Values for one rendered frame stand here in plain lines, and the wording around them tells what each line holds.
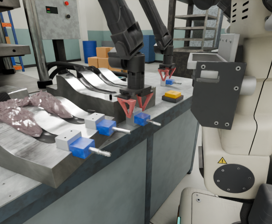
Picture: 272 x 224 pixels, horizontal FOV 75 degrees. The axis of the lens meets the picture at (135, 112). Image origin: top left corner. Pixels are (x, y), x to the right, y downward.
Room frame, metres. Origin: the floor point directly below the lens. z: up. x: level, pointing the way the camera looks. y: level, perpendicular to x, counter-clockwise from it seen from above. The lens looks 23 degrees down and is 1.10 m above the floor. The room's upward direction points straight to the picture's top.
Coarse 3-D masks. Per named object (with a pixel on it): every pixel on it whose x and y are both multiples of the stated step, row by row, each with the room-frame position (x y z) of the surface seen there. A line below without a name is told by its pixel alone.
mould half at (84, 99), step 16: (64, 80) 0.76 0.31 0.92; (96, 80) 0.82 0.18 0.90; (112, 80) 0.87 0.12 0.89; (64, 96) 0.77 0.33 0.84; (80, 96) 0.69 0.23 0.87; (96, 96) 0.63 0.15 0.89; (112, 96) 0.62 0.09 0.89; (144, 96) 0.70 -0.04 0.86; (96, 112) 0.63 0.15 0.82; (112, 112) 0.57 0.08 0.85
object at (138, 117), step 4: (136, 108) 0.59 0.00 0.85; (140, 108) 0.59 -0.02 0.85; (128, 112) 0.57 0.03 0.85; (136, 112) 0.57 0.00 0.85; (140, 112) 0.59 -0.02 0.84; (132, 116) 0.56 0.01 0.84; (136, 116) 0.56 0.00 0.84; (140, 116) 0.55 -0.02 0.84; (144, 116) 0.55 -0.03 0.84; (148, 116) 0.56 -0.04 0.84; (128, 120) 0.57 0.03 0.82; (132, 120) 0.56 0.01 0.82; (136, 120) 0.55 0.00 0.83; (140, 120) 0.54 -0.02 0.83; (144, 120) 0.54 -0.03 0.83; (148, 120) 0.54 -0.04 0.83; (152, 120) 0.54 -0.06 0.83; (128, 124) 0.57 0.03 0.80; (132, 124) 0.56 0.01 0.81; (136, 124) 0.57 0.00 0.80; (140, 124) 0.54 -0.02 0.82; (144, 124) 0.54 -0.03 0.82; (156, 124) 0.52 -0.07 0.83; (160, 124) 0.52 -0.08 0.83
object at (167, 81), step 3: (168, 78) 1.13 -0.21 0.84; (162, 81) 1.11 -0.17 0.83; (165, 81) 1.10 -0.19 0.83; (168, 81) 1.09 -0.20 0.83; (171, 81) 1.08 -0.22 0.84; (174, 81) 1.09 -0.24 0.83; (162, 84) 1.11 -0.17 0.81; (165, 84) 1.10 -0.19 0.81; (168, 84) 1.14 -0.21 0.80; (171, 84) 1.08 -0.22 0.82
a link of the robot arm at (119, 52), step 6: (120, 42) 0.52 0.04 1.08; (114, 48) 0.62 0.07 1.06; (120, 48) 0.52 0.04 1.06; (126, 48) 0.52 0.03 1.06; (138, 48) 0.56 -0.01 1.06; (108, 54) 0.62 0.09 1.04; (114, 54) 0.60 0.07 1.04; (120, 54) 0.53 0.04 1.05; (126, 54) 0.52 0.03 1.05; (132, 54) 0.54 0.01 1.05; (108, 60) 0.62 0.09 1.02; (114, 60) 0.60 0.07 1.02; (120, 60) 0.59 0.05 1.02; (114, 66) 0.61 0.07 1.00; (120, 66) 0.59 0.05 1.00
